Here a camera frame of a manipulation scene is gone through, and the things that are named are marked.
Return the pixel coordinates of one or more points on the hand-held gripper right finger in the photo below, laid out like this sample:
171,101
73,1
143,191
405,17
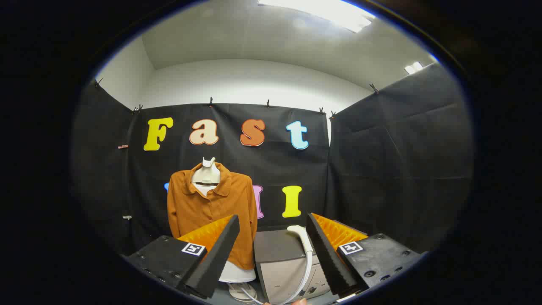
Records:
328,258

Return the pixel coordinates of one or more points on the black backdrop cloth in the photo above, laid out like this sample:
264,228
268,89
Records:
381,169

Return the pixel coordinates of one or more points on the white mannequin torso stand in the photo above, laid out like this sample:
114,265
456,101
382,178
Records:
206,173

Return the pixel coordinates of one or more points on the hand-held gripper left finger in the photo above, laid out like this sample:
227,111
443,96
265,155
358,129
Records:
216,258

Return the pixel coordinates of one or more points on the small ceiling light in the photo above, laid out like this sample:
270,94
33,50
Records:
413,67

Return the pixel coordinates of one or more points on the orange-brown button shirt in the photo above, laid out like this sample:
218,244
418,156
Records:
199,212

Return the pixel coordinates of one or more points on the long ceiling light panel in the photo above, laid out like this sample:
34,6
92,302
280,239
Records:
330,12

